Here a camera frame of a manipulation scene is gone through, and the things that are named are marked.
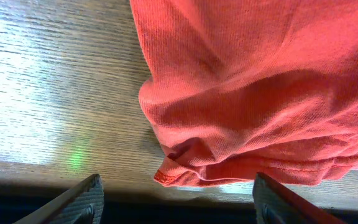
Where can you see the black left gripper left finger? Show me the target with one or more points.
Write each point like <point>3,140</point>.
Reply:
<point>81,204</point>

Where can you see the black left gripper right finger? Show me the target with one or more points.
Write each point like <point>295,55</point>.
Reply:
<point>276,204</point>

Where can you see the red soccer t-shirt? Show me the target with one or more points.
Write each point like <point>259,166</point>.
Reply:
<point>240,87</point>

